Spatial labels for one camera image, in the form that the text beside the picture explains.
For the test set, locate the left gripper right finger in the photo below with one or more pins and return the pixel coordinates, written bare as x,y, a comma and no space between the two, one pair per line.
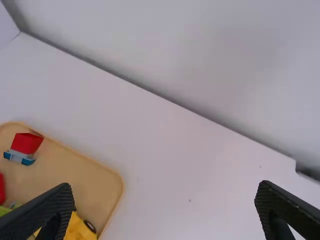
290,207

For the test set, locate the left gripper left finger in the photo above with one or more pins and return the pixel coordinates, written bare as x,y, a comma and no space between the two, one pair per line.
32,212

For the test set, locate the blue toy brick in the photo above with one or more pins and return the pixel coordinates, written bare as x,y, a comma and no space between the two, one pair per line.
17,157

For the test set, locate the green toy brick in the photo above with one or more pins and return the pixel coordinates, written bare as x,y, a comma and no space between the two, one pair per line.
3,212

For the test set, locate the tan tray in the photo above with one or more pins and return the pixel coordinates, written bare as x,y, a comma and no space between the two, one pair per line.
75,170

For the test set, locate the yellow toy car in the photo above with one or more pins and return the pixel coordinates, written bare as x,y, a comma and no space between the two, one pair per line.
77,228

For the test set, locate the red toy brick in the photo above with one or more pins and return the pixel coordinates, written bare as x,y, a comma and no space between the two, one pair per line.
25,143
2,187

